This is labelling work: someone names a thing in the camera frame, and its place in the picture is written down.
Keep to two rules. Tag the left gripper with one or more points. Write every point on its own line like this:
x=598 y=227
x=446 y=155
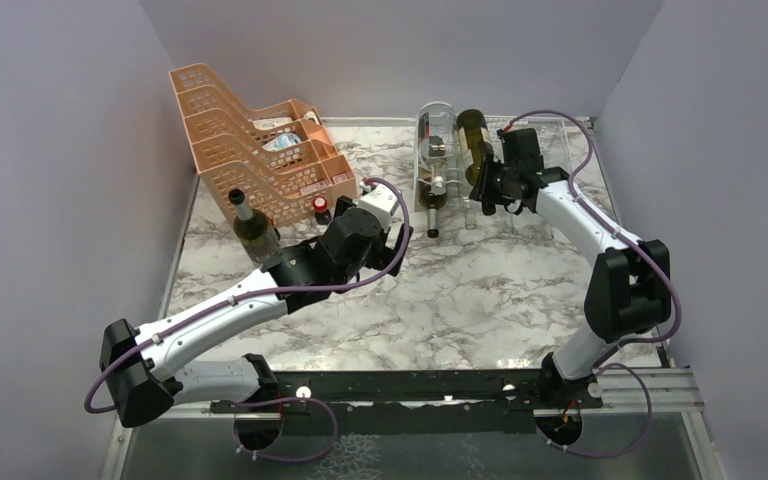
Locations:
x=384 y=254

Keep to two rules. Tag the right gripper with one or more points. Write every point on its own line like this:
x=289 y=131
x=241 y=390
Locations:
x=483 y=190

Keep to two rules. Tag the clear square glass bottle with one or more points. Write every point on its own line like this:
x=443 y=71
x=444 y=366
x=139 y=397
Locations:
x=470 y=209

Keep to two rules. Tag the green wine bottle black cap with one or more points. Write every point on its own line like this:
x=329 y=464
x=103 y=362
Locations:
x=474 y=142

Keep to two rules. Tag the dark labelled wine bottle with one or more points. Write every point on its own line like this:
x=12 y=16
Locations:
x=434 y=192

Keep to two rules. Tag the clear round bottle silver cap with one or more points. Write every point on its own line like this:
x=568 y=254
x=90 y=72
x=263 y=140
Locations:
x=437 y=118

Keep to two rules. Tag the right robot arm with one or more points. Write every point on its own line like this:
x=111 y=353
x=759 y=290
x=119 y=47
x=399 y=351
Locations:
x=627 y=295

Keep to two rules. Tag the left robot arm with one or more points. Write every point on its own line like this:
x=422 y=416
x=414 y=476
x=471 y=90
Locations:
x=142 y=367

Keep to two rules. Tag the small red cap bottle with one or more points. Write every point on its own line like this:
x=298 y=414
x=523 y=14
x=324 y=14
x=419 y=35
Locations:
x=322 y=213

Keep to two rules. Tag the green wine bottle silver neck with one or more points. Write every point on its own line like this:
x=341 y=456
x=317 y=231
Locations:
x=253 y=228

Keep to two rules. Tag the orange plastic file rack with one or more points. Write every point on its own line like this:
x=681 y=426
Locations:
x=227 y=149

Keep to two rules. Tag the blue white packet in rack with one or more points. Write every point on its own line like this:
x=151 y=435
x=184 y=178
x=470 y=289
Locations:
x=282 y=141

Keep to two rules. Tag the white wire wine rack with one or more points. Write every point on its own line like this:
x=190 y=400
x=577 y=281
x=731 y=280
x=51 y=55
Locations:
x=525 y=154

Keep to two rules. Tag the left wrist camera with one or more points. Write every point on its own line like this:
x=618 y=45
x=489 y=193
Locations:
x=382 y=203

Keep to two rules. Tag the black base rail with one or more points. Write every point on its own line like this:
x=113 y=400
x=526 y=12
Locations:
x=512 y=401

